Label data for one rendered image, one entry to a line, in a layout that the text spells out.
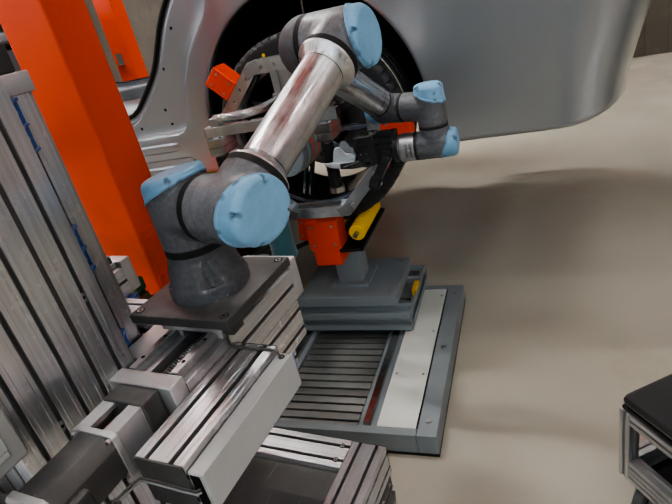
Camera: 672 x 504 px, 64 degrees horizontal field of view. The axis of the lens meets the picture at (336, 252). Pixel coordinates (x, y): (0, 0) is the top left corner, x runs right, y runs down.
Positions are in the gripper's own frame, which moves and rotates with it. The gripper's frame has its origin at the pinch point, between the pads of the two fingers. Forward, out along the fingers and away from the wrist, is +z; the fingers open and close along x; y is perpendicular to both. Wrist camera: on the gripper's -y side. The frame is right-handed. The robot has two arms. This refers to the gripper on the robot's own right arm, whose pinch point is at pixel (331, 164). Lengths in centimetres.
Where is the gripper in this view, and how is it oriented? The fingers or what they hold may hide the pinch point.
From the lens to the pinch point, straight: 153.6
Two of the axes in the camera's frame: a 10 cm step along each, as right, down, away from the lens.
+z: -9.3, 0.6, 3.5
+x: -2.9, 4.7, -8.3
